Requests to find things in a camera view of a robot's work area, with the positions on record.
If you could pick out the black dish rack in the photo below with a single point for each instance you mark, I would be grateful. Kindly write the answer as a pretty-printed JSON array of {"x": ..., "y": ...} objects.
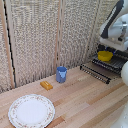
[{"x": 116, "y": 65}]

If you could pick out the blue cup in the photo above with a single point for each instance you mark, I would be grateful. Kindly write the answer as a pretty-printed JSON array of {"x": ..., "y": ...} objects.
[{"x": 61, "y": 74}]

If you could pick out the yellow bowl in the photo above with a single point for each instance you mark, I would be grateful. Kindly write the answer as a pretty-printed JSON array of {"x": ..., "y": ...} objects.
[{"x": 105, "y": 56}]

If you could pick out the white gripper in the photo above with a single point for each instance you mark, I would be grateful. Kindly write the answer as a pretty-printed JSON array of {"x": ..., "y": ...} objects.
[{"x": 115, "y": 43}]

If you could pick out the white flat board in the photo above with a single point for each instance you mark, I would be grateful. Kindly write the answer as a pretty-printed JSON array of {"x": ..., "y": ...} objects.
[{"x": 120, "y": 118}]

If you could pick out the wooden screen post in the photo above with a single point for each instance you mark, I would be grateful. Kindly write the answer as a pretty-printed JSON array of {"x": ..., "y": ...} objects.
[
  {"x": 58, "y": 33},
  {"x": 7, "y": 46}
]

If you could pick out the woven divider screen panel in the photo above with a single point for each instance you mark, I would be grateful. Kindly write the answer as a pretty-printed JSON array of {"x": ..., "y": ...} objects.
[
  {"x": 31, "y": 40},
  {"x": 80, "y": 30}
]

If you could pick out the white black Franka robot arm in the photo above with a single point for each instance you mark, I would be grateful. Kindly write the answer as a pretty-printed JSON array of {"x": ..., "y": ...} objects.
[{"x": 116, "y": 23}]

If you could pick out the orange rectangular block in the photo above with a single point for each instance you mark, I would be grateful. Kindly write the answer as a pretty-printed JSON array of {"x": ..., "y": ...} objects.
[{"x": 46, "y": 85}]

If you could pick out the white floral rimmed plate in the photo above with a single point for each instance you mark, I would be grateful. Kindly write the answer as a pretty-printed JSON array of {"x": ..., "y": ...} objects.
[{"x": 31, "y": 111}]

